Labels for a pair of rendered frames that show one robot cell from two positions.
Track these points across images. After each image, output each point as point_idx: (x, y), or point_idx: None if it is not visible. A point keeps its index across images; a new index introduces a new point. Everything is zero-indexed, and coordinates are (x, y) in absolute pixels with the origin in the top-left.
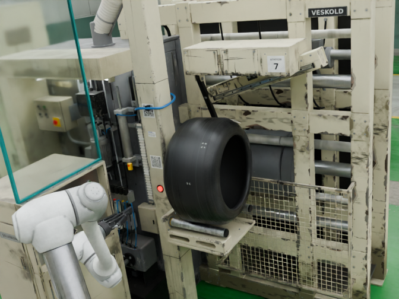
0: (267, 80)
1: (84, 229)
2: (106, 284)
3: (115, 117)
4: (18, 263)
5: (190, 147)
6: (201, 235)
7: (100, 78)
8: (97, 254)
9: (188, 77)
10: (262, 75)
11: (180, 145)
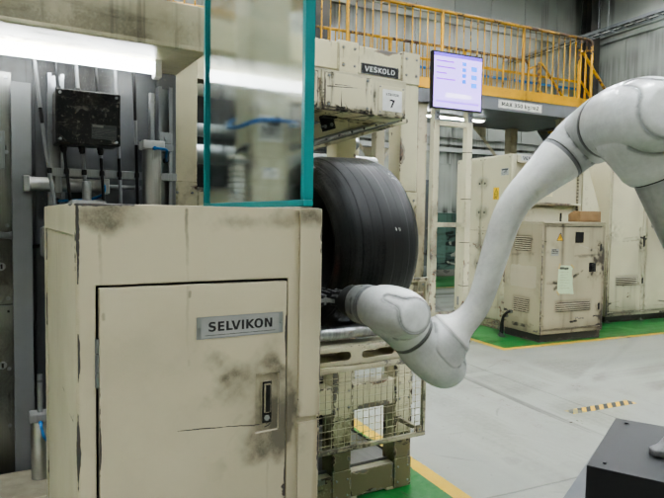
0: (348, 133)
1: (522, 213)
2: (463, 372)
3: (136, 157)
4: (246, 412)
5: (377, 178)
6: (362, 342)
7: (200, 47)
8: (496, 284)
9: (180, 133)
10: (374, 114)
11: (361, 176)
